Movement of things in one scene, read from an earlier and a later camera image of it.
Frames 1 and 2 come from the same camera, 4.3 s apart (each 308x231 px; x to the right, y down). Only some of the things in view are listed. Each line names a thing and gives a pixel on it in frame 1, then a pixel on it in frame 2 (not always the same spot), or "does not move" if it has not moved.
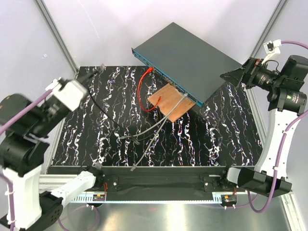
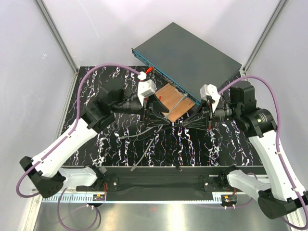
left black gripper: (83, 78) -> (152, 118)
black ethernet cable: (134, 138) -> (172, 148)
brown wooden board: (171, 96) does not move
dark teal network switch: (188, 63) does not move
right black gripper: (251, 68) -> (203, 121)
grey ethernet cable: (142, 133) does not move
